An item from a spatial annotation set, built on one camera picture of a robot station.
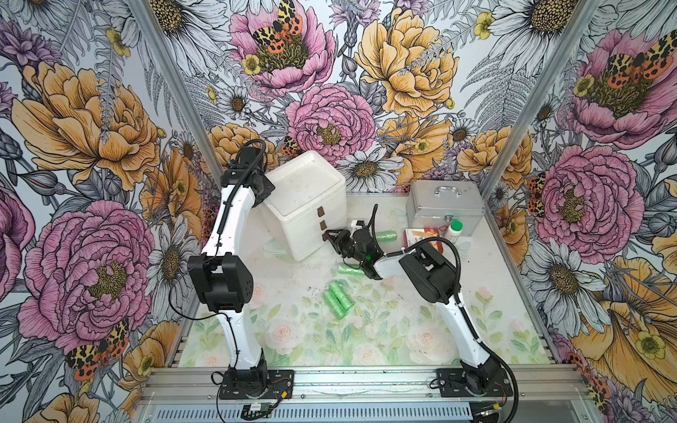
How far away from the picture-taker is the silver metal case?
1.01 meters

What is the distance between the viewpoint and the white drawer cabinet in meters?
0.86

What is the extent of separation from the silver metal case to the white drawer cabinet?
0.95 ft
